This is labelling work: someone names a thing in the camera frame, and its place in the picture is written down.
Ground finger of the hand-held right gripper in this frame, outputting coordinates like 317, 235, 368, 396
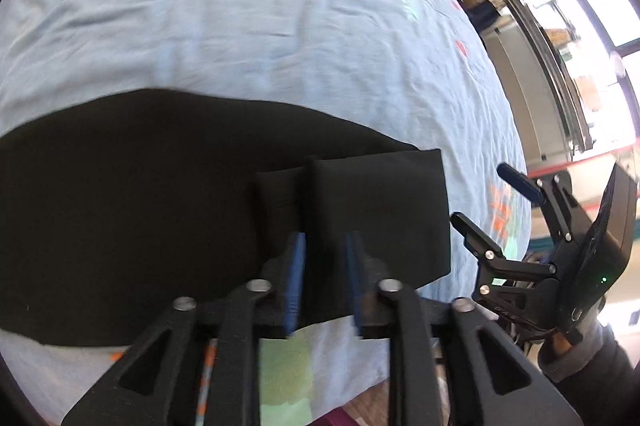
496, 163, 586, 253
449, 212, 558, 307

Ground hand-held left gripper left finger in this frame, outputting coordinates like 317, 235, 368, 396
60, 231, 307, 426

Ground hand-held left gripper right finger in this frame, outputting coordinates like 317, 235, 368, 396
345, 230, 583, 426

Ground black pants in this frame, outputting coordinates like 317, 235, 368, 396
0, 89, 451, 348

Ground person's right forearm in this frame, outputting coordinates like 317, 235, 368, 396
537, 306, 640, 426

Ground blue printed bedsheet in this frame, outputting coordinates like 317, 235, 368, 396
0, 0, 532, 426

